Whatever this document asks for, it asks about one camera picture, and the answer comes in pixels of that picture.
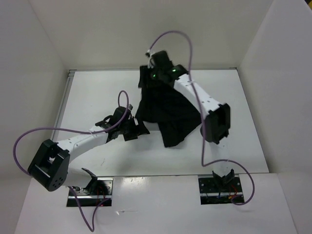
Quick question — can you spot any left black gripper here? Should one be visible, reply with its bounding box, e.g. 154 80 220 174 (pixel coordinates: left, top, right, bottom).
118 113 150 141

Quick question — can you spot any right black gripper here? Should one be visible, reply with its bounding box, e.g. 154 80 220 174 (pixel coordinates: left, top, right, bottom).
137 64 163 88

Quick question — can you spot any black pleated skirt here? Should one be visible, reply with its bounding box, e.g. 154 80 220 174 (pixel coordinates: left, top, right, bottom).
135 65 201 148

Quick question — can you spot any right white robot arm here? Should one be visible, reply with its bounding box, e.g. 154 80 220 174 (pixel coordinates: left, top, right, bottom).
148 65 231 167

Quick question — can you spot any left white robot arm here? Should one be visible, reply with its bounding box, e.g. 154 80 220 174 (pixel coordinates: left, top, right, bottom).
27 116 150 192

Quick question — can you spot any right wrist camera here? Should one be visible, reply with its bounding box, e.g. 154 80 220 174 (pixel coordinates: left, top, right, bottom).
145 50 174 70

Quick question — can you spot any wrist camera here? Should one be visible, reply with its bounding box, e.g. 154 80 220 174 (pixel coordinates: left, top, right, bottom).
109 104 133 125
145 50 174 70

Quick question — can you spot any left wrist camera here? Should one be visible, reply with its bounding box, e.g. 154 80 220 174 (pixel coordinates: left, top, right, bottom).
109 104 133 125

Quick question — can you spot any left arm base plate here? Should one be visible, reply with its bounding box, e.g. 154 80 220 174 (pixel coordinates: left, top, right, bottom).
72 177 114 207

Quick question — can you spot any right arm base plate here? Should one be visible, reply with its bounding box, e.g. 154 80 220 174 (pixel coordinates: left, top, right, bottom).
198 176 245 205

